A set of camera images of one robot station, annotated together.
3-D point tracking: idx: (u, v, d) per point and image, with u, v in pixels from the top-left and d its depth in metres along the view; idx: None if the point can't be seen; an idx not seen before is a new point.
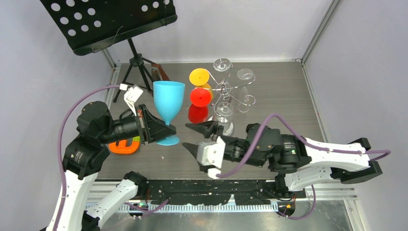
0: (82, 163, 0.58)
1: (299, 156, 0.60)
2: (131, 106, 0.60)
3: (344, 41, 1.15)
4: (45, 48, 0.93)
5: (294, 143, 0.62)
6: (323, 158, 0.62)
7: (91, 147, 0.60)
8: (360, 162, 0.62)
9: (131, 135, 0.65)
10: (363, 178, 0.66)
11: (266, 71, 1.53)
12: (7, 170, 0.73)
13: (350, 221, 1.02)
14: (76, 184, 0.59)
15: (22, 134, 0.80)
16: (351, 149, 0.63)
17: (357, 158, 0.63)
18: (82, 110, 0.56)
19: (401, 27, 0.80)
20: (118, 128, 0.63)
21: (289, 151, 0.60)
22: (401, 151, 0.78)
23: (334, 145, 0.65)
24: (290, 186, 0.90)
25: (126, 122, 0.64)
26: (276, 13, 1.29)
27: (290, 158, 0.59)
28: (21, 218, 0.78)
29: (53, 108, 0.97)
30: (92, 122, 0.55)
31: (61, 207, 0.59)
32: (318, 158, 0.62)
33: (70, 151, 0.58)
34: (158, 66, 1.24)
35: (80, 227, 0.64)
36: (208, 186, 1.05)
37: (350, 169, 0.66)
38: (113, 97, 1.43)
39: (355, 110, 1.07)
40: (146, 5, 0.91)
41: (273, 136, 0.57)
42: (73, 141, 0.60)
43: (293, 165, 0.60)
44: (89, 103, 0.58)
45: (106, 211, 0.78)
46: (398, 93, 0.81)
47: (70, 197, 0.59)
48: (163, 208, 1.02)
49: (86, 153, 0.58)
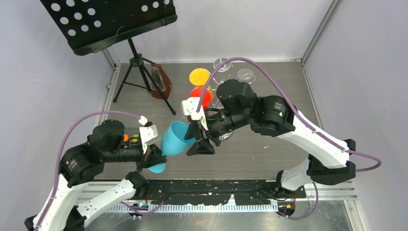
0: (74, 173, 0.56)
1: (284, 119, 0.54)
2: (144, 147, 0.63)
3: (343, 41, 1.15)
4: (44, 49, 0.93)
5: (285, 107, 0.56)
6: (305, 135, 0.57)
7: (89, 160, 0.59)
8: (338, 158, 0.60)
9: (130, 160, 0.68)
10: (335, 176, 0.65)
11: (265, 72, 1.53)
12: (8, 171, 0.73)
13: (350, 220, 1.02)
14: (64, 190, 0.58)
15: (21, 134, 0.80)
16: (337, 143, 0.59)
17: (338, 152, 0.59)
18: (102, 123, 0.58)
19: (401, 27, 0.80)
20: (123, 150, 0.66)
21: (274, 111, 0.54)
22: (400, 151, 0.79)
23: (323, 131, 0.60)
24: (283, 183, 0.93)
25: (133, 148, 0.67)
26: (276, 13, 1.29)
27: (272, 116, 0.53)
28: (20, 218, 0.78)
29: (54, 108, 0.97)
30: (105, 137, 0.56)
31: (48, 206, 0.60)
32: (301, 133, 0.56)
33: (67, 158, 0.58)
34: (158, 66, 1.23)
35: (63, 226, 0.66)
36: (208, 185, 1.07)
37: (326, 163, 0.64)
38: (113, 97, 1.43)
39: (354, 111, 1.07)
40: (146, 5, 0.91)
41: (243, 88, 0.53)
42: (75, 147, 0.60)
43: (274, 127, 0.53)
44: (110, 120, 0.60)
45: (95, 210, 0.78)
46: (397, 93, 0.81)
47: (57, 200, 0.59)
48: (162, 208, 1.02)
49: (80, 163, 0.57)
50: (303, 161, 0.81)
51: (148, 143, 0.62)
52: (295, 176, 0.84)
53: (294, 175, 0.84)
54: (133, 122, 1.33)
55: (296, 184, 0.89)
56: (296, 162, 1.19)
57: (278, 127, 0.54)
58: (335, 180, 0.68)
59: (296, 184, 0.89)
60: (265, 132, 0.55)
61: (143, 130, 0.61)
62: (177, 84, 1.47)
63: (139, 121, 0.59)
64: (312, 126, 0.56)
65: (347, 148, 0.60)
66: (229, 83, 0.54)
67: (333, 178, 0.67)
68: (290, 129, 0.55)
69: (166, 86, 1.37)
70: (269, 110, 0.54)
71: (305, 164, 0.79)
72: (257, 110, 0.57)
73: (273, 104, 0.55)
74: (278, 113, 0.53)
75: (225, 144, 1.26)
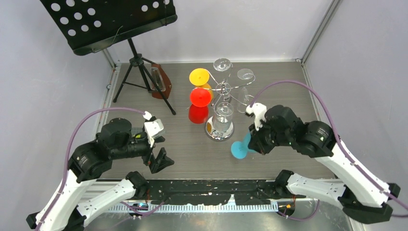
0: (84, 169, 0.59)
1: (324, 144, 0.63)
2: (151, 141, 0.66)
3: (344, 41, 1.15)
4: (45, 49, 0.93)
5: (327, 134, 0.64)
6: (342, 164, 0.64)
7: (98, 157, 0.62)
8: (375, 197, 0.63)
9: (138, 155, 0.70)
10: (369, 214, 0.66)
11: (266, 72, 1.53)
12: (6, 171, 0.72)
13: (350, 220, 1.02)
14: (72, 186, 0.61)
15: (21, 134, 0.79)
16: (376, 181, 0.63)
17: (375, 191, 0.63)
18: (110, 122, 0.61)
19: (401, 26, 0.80)
20: (131, 146, 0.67)
21: (317, 134, 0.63)
22: (401, 151, 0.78)
23: (363, 168, 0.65)
24: (290, 185, 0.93)
25: (140, 143, 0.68)
26: (276, 13, 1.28)
27: (313, 139, 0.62)
28: (20, 218, 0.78)
29: (53, 108, 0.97)
30: (114, 134, 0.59)
31: (54, 201, 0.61)
32: (339, 160, 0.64)
33: (77, 154, 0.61)
34: (158, 66, 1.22)
35: (65, 224, 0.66)
36: (208, 185, 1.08)
37: (361, 200, 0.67)
38: (113, 96, 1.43)
39: (352, 111, 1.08)
40: (146, 5, 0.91)
41: (285, 111, 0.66)
42: (84, 145, 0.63)
43: (313, 147, 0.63)
44: (117, 118, 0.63)
45: (95, 210, 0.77)
46: (398, 93, 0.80)
47: (64, 195, 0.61)
48: (161, 208, 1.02)
49: (90, 160, 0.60)
50: (334, 185, 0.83)
51: (154, 136, 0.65)
52: (320, 190, 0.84)
53: (319, 189, 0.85)
54: (134, 122, 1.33)
55: (304, 195, 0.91)
56: (296, 162, 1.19)
57: (317, 149, 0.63)
58: (368, 219, 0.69)
59: (302, 193, 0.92)
60: (303, 150, 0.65)
61: (148, 121, 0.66)
62: (177, 84, 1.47)
63: (144, 114, 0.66)
64: (350, 158, 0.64)
65: (388, 191, 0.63)
66: (277, 107, 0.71)
67: (367, 216, 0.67)
68: (327, 154, 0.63)
69: (166, 86, 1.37)
70: (312, 133, 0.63)
71: (337, 187, 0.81)
72: (298, 131, 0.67)
73: (317, 128, 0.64)
74: (320, 139, 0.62)
75: (225, 144, 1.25)
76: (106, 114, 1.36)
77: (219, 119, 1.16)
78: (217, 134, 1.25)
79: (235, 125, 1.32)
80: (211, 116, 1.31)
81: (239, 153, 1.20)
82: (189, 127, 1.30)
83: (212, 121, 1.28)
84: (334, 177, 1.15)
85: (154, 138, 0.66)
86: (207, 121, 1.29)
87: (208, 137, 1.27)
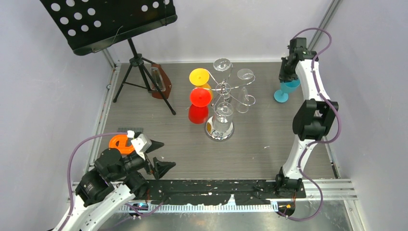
0: (91, 194, 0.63)
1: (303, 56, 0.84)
2: (142, 157, 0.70)
3: (343, 41, 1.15)
4: (45, 49, 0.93)
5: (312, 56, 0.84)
6: (305, 68, 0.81)
7: (102, 184, 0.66)
8: (311, 93, 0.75)
9: (137, 169, 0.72)
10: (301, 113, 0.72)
11: (266, 71, 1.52)
12: (6, 171, 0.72)
13: (350, 220, 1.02)
14: (80, 209, 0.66)
15: (21, 134, 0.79)
16: (319, 86, 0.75)
17: (313, 91, 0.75)
18: (101, 155, 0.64)
19: (400, 26, 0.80)
20: (128, 164, 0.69)
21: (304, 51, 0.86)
22: (402, 151, 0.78)
23: (318, 79, 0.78)
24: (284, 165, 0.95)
25: (134, 157, 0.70)
26: (276, 13, 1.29)
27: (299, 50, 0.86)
28: (21, 218, 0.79)
29: (53, 107, 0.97)
30: (106, 168, 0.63)
31: (65, 222, 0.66)
32: (304, 64, 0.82)
33: (84, 181, 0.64)
34: (158, 66, 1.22)
35: None
36: (208, 185, 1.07)
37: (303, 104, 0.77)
38: (113, 97, 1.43)
39: (352, 111, 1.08)
40: (146, 5, 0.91)
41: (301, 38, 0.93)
42: (90, 172, 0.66)
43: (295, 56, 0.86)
44: (108, 148, 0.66)
45: (94, 224, 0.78)
46: (398, 93, 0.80)
47: (72, 217, 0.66)
48: (161, 208, 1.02)
49: (96, 187, 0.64)
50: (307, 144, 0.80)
51: (143, 151, 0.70)
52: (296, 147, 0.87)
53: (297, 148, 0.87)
54: (134, 123, 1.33)
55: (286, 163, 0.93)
56: None
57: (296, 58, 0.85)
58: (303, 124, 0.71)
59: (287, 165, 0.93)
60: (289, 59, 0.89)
61: (132, 138, 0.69)
62: (177, 84, 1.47)
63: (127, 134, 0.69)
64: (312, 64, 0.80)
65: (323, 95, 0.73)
66: None
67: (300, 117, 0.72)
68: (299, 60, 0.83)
69: (166, 86, 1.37)
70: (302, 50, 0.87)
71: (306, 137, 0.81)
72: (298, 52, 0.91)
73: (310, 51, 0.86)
74: (302, 53, 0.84)
75: (225, 144, 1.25)
76: (106, 114, 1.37)
77: (219, 120, 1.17)
78: (217, 134, 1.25)
79: (235, 125, 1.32)
80: (211, 116, 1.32)
81: (282, 98, 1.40)
82: (189, 127, 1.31)
83: (212, 121, 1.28)
84: (334, 177, 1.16)
85: (144, 153, 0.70)
86: (207, 121, 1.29)
87: (207, 137, 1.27)
